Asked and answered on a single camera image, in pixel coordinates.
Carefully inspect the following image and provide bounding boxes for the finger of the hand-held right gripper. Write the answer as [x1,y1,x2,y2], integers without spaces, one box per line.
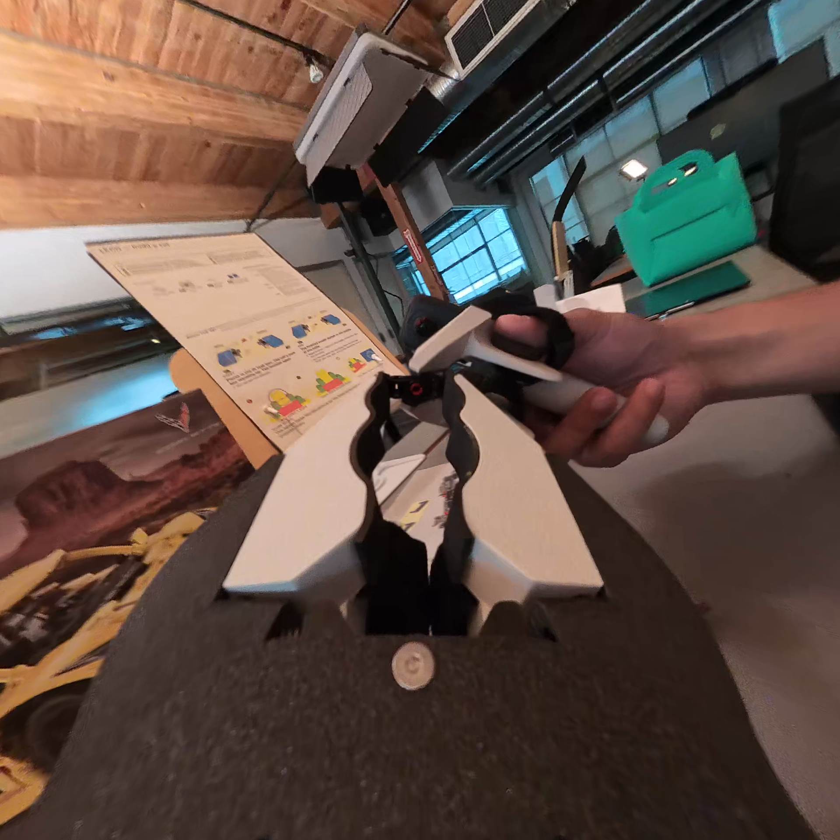
[407,306,494,376]

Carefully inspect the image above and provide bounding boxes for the printed paper sheet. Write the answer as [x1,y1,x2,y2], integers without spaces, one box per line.
[88,233,388,455]

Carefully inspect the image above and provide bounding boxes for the large paned window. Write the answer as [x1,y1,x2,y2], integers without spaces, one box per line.
[394,206,529,303]

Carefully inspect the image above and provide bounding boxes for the black mesh office chair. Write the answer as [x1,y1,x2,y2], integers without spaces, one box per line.
[768,92,840,284]

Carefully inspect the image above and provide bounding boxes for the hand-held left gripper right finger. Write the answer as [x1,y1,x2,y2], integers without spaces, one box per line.
[443,373,605,631]

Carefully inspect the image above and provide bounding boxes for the white ceiling unit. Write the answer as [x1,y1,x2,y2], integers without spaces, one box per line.
[293,29,431,186]

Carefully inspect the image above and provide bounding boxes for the crumpled white paper bag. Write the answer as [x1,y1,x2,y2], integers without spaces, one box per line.
[535,283,627,316]

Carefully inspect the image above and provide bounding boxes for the dark green flat board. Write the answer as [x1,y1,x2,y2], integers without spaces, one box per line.
[623,261,752,317]

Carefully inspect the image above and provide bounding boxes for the brown wooden post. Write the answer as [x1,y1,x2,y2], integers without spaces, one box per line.
[357,164,450,303]

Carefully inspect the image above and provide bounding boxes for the lego box with yellow car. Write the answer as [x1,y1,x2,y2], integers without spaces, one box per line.
[0,388,257,828]

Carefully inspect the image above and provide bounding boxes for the black metal pole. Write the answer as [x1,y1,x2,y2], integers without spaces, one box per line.
[338,197,404,357]

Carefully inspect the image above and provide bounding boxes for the person's right hand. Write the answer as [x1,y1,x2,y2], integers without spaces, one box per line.
[492,310,711,469]

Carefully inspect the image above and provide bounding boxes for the teal carrier box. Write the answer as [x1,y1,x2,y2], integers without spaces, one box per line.
[613,150,759,287]

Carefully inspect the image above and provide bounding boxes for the white vent grille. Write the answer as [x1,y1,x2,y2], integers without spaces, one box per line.
[445,0,547,81]

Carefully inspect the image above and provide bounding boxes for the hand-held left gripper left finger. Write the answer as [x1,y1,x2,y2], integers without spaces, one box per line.
[223,373,391,631]

